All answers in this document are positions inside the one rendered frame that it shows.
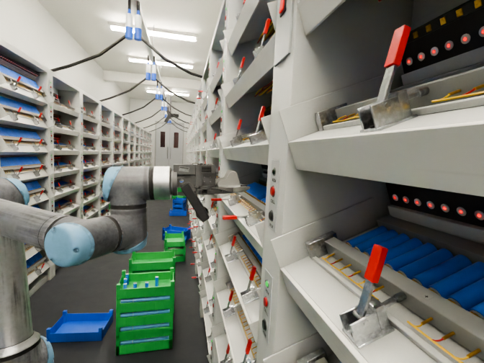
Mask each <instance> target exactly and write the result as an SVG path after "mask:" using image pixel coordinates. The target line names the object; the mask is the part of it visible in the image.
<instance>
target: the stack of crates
mask: <svg viewBox="0 0 484 363"><path fill-rule="evenodd" d="M171 267H173V268H174V292H175V268H176V257H175V248H173V249H172V251H162V252H144V253H136V252H133V254H132V256H131V259H129V274H131V273H144V272H169V271H170V268H171Z"/></svg>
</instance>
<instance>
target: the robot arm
mask: <svg viewBox="0 0 484 363"><path fill-rule="evenodd" d="M180 179H183V180H184V181H183V182H180V181H179V180H180ZM215 179H216V166H215V165H213V164H212V163H208V164H205V163H204V164H203V163H200V164H198V163H197V164H194V163H193V164H174V170H173V171H171V167H170V166H118V167H110V168H108V169H107V170H106V172H105V174H104V178H103V183H102V191H103V193H102V195H103V198H104V200H105V201H106V202H110V215H105V216H101V217H98V218H91V219H81V218H77V217H74V216H70V215H62V214H58V213H55V212H50V211H47V210H42V209H39V208H36V207H30V206H28V203H29V202H30V195H29V192H28V190H27V188H26V186H25V185H24V184H23V183H22V182H21V181H20V180H18V179H15V178H4V177H0V363H54V360H53V358H54V352H53V348H52V345H51V343H50V342H49V341H47V339H46V338H45V337H44V336H41V335H40V334H39V333H38V332H36V331H33V330H32V315H31V307H30V293H29V285H28V277H27V263H26V255H25V247H24V244H25V243H26V244H28V245H31V246H34V247H37V248H41V249H43V250H45V253H46V254H47V256H48V258H49V260H51V261H52V262H53V263H54V264H55V265H57V266H61V267H70V266H77V265H80V264H83V263H85V262H86V261H89V260H91V259H95V258H97V257H100V256H103V255H105V254H109V253H112V252H113V253H115V254H130V253H132V252H135V251H139V250H141V249H142V248H144V247H145V245H146V244H147V237H148V231H147V207H146V203H147V201H146V200H170V199H171V195H173V196H177V195H178V188H181V190H182V191H183V193H184V194H185V196H186V198H187V199H188V200H189V202H190V204H191V206H192V207H193V208H194V211H195V212H196V216H197V218H199V219H200V220H201V221H202V222H205V221H206V220H208V219H209V218H210V216H209V211H208V209H207V208H206V207H204V206H203V204H202V203H201V201H200V199H199V198H198V196H197V194H201V195H210V194H229V193H238V192H245V191H246V190H248V189H250V187H247V185H243V184H240V182H239V178H238V174H237V173H236V172H235V171H231V170H228V171H226V173H225V176H224V177H223V178H217V179H216V180H215Z"/></svg>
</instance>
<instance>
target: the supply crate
mask: <svg viewBox="0 0 484 363"><path fill-rule="evenodd" d="M125 275H126V270H122V276H121V279H120V282H119V284H117V287H116V300H120V299H129V298H139V297H156V296H166V295H174V268H173V267H171V268H170V271H169V272H144V273H131V274H129V284H128V285H127V289H123V284H124V278H125ZM157 276H158V287H155V281H156V277H157ZM134 282H137V288H133V283H134ZM145 282H148V287H145Z"/></svg>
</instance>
